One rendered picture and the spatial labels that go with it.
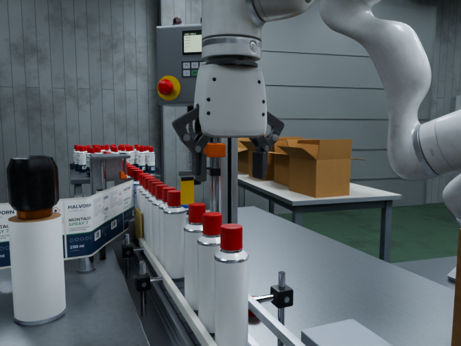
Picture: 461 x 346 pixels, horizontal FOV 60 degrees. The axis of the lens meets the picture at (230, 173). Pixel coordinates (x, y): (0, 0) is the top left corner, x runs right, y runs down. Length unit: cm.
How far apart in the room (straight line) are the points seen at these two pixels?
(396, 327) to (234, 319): 41
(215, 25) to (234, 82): 8
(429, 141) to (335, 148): 174
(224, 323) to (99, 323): 27
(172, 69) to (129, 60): 425
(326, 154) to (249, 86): 205
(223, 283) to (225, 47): 33
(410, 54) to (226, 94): 48
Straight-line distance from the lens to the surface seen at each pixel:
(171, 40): 101
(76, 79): 522
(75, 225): 102
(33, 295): 81
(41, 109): 525
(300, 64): 577
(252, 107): 56
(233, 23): 55
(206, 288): 69
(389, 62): 92
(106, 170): 129
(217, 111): 54
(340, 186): 269
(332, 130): 596
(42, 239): 78
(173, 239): 92
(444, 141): 91
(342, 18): 96
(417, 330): 92
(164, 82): 97
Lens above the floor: 123
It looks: 7 degrees down
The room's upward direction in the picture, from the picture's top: straight up
